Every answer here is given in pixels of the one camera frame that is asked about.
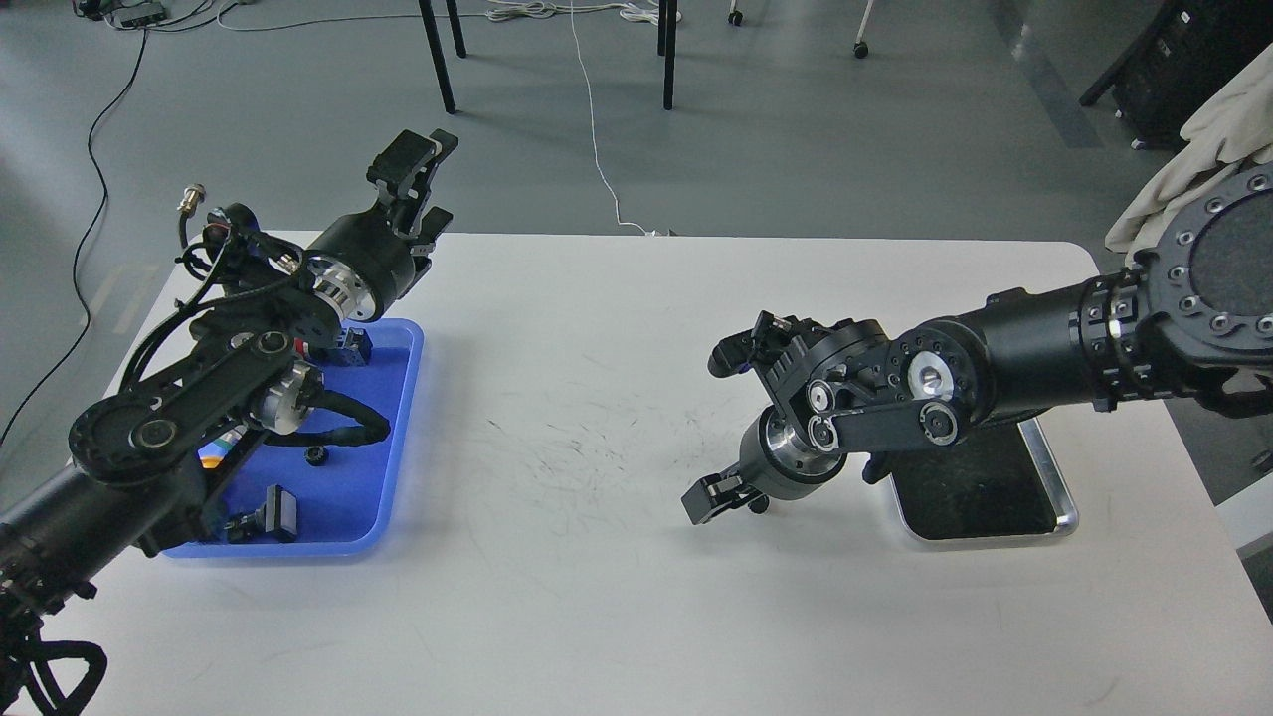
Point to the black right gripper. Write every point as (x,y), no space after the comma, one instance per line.
(772,460)

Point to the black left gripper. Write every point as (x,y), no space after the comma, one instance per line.
(366,261)

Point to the small black gear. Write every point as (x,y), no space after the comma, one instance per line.
(316,456)

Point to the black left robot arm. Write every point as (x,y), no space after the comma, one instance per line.
(227,372)

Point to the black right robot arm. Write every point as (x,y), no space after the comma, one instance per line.
(1189,319)

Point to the silver metal tray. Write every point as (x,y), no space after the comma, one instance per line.
(1000,488)

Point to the blue plastic tray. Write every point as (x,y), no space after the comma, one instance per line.
(344,505)

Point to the black table leg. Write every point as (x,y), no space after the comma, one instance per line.
(456,28)
(441,71)
(668,14)

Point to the black power strip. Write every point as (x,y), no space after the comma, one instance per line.
(139,15)

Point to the black square push button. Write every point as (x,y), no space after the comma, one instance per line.
(276,518)

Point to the white chair leg with caster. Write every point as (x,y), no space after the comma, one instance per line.
(860,44)

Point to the beige cloth on chair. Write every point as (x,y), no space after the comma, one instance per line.
(1230,131)

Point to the black cabinet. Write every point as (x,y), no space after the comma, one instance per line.
(1189,51)

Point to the black blue switch block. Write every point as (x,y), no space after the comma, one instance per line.
(352,348)

